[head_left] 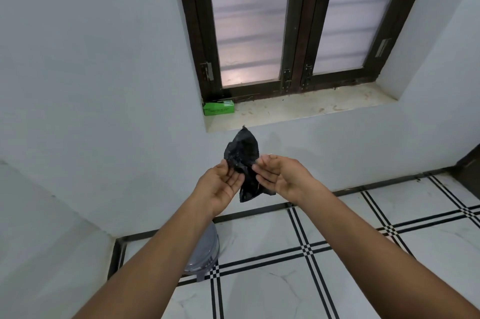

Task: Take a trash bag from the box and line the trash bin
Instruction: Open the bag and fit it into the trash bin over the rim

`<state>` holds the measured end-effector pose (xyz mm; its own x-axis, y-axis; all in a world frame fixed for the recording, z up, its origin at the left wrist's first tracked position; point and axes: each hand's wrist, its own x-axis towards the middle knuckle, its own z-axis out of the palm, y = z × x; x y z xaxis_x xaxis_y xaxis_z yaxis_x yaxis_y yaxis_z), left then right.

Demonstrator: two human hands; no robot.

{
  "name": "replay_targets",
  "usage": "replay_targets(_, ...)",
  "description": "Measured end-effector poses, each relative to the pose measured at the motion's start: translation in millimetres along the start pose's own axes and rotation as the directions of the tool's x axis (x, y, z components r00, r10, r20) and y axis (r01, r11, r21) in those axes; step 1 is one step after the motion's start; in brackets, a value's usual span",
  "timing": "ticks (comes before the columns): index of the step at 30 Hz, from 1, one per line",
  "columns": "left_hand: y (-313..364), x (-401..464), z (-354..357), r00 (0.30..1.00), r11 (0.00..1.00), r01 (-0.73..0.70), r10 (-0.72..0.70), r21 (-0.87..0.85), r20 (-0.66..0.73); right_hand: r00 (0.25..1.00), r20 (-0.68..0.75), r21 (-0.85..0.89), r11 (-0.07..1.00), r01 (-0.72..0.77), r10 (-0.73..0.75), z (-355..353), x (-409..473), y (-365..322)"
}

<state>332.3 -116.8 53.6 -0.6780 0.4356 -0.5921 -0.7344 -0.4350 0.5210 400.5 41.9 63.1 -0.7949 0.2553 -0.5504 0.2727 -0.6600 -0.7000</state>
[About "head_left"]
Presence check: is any metal window hinge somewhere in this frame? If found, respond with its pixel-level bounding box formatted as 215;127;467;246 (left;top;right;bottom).
199;62;215;82
374;38;392;59

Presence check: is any person's left hand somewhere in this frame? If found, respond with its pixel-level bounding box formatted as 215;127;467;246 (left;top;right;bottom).
191;159;245;218

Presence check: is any frosted glass window pane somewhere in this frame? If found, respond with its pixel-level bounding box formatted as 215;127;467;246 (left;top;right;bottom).
313;0;410;75
206;0;293;87

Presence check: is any person's right hand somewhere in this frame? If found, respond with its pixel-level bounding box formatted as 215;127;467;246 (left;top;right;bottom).
251;154;323;205

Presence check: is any dark brown door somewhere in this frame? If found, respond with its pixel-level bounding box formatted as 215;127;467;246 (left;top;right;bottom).
449;144;480;199

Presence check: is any grey pedal trash bin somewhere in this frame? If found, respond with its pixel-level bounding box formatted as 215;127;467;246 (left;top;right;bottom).
181;221;221;282

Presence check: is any black trash bag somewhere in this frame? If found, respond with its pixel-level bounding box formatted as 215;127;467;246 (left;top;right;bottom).
223;126;277;203

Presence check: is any green bag box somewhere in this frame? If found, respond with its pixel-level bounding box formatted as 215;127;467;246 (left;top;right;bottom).
202;99;235;117

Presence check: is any person's left forearm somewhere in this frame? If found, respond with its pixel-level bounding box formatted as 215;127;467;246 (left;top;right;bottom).
73;198;218;319

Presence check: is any dark brown window frame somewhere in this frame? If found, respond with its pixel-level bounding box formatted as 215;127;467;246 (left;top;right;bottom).
172;0;439;102

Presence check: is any person's right forearm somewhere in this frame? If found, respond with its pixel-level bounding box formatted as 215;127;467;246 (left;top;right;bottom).
299;185;480;319

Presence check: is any pale stone window sill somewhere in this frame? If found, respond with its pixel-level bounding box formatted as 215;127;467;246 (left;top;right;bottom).
204;82;398;134

